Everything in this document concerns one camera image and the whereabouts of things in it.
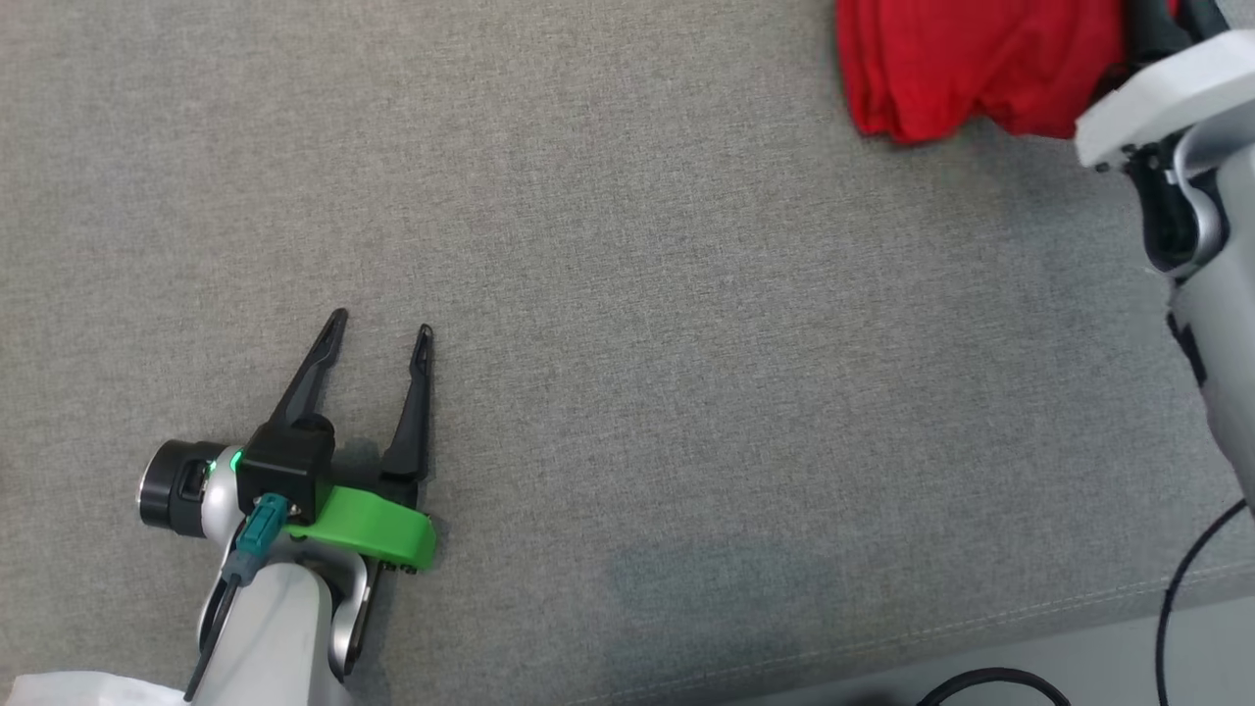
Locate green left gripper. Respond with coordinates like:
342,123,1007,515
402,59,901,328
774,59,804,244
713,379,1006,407
267,308,438,574

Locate grey fabric sofa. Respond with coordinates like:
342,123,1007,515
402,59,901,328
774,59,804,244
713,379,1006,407
0,0,1255,706

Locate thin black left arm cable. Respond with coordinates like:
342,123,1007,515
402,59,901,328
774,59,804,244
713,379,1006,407
183,577,242,703

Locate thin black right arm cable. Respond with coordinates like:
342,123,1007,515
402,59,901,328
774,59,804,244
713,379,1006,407
1155,498,1255,706

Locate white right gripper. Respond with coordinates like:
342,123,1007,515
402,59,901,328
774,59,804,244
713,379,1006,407
1074,32,1255,173

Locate red Bulls 23 shorts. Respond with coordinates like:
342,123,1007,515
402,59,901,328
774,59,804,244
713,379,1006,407
835,0,1182,146

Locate teal left camera cable plug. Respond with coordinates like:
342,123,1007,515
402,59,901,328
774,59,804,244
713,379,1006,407
224,495,288,586

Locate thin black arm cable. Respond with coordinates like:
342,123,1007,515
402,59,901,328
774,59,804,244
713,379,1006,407
1155,498,1255,706
183,577,242,703

